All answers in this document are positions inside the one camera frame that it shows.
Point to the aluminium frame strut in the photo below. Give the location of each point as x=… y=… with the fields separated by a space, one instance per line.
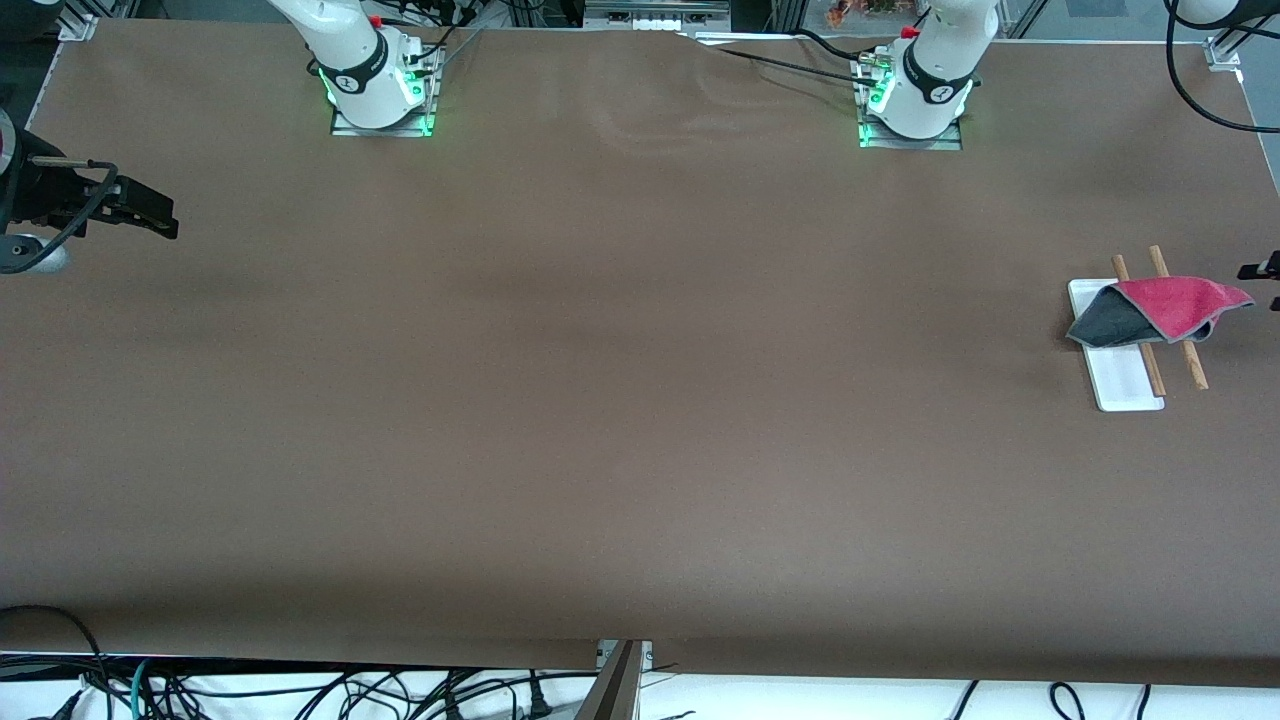
x=1235 y=45
x=78 y=22

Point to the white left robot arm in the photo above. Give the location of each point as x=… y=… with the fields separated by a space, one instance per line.
x=935 y=60

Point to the white post bracket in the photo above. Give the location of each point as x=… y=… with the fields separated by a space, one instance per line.
x=648 y=655

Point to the brown camera post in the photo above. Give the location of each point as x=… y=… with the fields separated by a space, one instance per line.
x=612 y=690

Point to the orange patterned object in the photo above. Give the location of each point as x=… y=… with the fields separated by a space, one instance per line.
x=870 y=10

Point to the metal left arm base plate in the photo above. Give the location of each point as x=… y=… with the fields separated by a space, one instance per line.
x=940 y=144

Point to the white rack base plate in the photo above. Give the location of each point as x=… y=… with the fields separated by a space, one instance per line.
x=1125 y=380

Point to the brown table cover sheet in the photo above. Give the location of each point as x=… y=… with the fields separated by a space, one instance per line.
x=640 y=400

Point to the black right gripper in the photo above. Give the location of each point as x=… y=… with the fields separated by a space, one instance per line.
x=40 y=190

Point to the pink grey-backed towel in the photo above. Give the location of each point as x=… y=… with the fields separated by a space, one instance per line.
x=1175 y=305

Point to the white connector block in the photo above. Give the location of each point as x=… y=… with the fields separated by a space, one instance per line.
x=657 y=23

